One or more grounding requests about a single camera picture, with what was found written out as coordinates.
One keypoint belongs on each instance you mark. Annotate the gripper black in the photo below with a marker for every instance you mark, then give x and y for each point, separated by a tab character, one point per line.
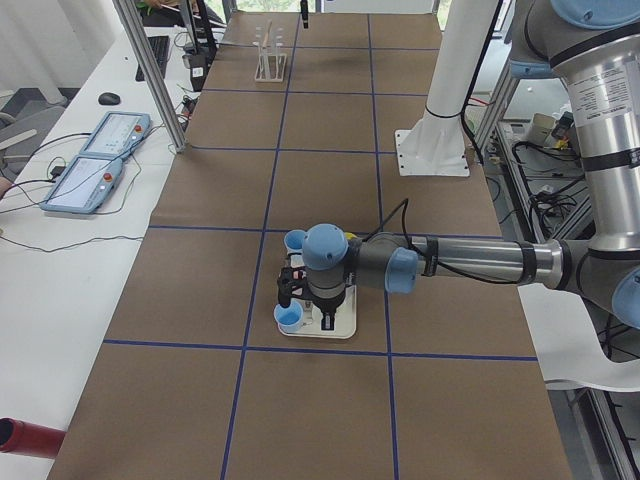
326	304

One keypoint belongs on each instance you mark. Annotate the blue plastic cup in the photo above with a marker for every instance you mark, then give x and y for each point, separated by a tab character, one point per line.
293	241
289	319

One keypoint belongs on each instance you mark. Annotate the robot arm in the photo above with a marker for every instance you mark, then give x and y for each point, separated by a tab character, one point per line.
593	46

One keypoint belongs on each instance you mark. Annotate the cream plastic tray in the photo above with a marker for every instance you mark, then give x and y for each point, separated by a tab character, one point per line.
345	319

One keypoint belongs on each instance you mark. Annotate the white chair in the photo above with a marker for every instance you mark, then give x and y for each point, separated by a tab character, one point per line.
566	345

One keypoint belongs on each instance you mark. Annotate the teach pendant near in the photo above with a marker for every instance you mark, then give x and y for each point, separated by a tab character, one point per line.
83	186

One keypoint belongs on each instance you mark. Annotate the teach pendant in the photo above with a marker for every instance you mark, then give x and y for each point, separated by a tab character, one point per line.
116	134
83	186

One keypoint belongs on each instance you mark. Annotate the teach pendant far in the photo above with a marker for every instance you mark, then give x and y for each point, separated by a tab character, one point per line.
116	134

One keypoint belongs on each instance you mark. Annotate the black computer mouse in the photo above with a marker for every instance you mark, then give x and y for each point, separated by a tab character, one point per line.
109	99

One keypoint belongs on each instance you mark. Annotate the red cylinder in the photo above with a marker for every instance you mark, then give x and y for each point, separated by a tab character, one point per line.
28	439

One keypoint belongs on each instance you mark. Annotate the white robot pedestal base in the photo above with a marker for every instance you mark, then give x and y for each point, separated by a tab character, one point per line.
435	145

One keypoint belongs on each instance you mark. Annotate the white wire cup rack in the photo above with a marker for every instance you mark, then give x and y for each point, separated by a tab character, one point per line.
272	60

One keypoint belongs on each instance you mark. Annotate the aluminium frame post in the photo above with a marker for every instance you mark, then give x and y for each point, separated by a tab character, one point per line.
134	29

